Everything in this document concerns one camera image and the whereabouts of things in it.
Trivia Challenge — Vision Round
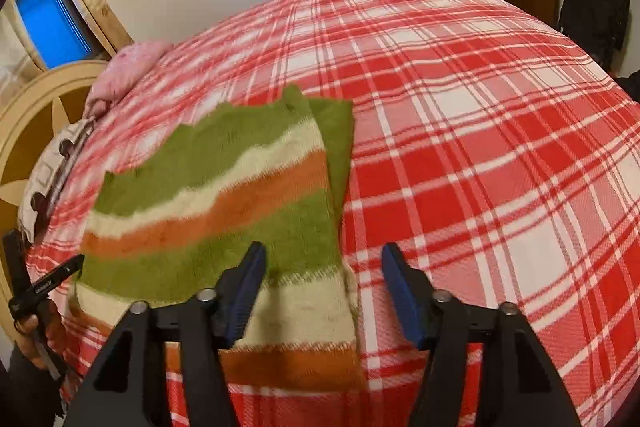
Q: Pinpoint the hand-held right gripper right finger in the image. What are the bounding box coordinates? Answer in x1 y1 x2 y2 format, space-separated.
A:
381 242 583 427

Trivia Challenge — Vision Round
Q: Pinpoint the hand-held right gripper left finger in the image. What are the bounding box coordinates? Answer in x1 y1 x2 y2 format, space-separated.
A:
62 241 268 427

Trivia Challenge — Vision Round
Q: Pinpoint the patterned grey pillow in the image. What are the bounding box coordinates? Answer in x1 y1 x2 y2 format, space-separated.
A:
17 117 98 243

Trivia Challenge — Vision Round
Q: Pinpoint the red plaid bed sheet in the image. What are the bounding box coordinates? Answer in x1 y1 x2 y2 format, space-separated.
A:
22 0 640 427

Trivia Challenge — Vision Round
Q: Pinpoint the dark framed window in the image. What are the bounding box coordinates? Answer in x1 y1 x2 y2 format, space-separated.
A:
10 0 98 72

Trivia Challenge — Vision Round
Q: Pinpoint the person's left hand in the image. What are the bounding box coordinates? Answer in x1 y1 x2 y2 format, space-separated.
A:
20 299 68 370

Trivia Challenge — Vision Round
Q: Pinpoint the cream wooden headboard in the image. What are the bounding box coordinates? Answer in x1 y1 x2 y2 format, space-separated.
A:
0 61 108 343

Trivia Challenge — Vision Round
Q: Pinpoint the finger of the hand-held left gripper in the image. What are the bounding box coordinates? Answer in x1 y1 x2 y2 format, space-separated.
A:
50 253 86 283
2 229 30 303

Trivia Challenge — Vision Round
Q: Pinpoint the black backpack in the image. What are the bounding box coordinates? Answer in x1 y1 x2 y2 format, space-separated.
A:
557 0 631 72

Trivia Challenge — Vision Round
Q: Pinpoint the black bag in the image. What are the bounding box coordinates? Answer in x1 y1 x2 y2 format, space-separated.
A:
615 69 640 102

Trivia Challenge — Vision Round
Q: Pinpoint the green striped knit sweater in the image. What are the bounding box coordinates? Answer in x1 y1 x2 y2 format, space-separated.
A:
67 85 371 395

